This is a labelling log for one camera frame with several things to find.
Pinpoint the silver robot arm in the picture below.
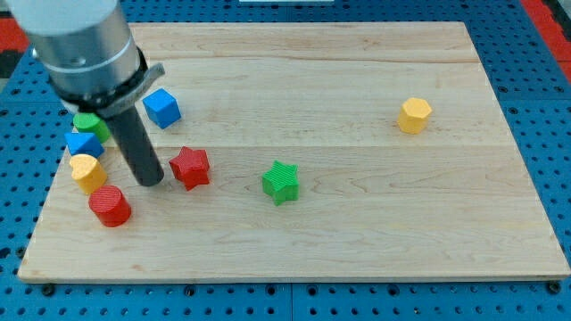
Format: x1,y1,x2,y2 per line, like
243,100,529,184
6,0,164,119

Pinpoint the green star block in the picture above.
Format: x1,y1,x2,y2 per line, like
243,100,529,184
262,160,300,206

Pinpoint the red star block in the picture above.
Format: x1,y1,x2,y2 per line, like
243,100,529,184
169,146,210,191

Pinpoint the wooden board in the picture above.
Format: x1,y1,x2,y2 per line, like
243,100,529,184
19,21,570,284

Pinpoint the blue cube block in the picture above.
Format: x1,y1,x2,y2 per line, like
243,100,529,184
143,88,181,129

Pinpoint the yellow hexagon block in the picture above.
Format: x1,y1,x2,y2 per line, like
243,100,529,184
397,97,433,135

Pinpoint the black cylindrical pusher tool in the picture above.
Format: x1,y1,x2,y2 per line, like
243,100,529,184
106,105,164,186

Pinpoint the red cylinder block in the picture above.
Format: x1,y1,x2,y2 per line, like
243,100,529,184
88,185,131,227

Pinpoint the yellow heart block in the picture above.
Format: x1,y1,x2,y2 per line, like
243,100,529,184
70,154,108,194

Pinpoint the green cylinder block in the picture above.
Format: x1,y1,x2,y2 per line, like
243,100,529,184
72,113,111,144

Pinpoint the blue triangle block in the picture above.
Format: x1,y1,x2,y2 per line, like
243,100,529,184
64,132,104,158

